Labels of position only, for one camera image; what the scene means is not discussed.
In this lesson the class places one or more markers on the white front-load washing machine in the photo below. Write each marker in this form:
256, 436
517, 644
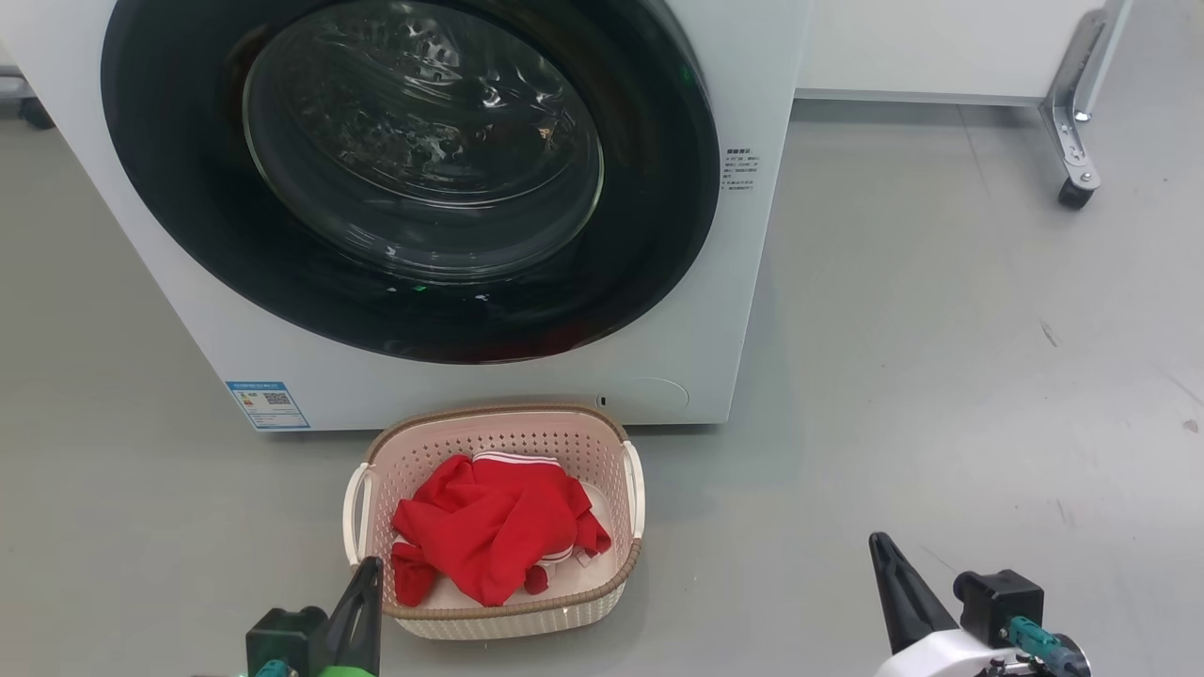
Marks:
734, 282

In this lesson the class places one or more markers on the white rolling partition board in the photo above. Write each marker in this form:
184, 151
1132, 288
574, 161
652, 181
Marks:
922, 47

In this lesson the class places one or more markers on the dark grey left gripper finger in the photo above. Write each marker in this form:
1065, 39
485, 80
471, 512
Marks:
357, 630

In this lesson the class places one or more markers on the cream perforated laundry basket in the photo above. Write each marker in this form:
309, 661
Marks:
527, 432

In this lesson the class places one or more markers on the metal bracket with caster wheel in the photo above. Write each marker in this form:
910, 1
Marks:
1072, 122

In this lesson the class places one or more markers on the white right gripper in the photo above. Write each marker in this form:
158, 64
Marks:
941, 658

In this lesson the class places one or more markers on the small printed text label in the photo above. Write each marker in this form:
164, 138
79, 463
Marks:
740, 169

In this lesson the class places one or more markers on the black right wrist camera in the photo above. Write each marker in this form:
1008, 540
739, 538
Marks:
997, 602

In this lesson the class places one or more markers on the blue energy label sticker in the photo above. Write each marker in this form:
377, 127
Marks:
268, 404

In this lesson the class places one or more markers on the red garment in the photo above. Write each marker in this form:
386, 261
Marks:
499, 527

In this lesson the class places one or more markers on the washing machine glass door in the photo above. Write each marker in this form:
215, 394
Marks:
649, 188

